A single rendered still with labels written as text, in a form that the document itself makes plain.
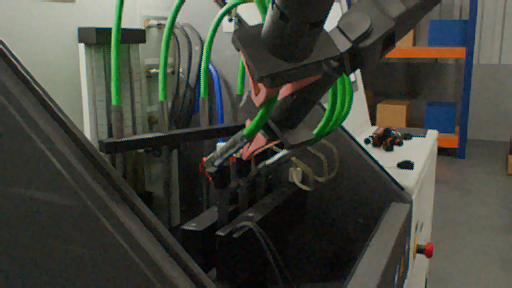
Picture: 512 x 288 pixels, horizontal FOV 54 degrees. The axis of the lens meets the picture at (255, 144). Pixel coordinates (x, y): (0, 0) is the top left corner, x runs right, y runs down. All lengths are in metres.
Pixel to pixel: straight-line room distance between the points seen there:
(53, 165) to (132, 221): 0.09
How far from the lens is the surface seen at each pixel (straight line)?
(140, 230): 0.46
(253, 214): 0.84
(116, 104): 0.88
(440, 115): 6.13
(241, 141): 0.62
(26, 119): 0.51
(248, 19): 1.13
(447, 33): 6.03
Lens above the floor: 1.26
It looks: 11 degrees down
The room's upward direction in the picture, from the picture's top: straight up
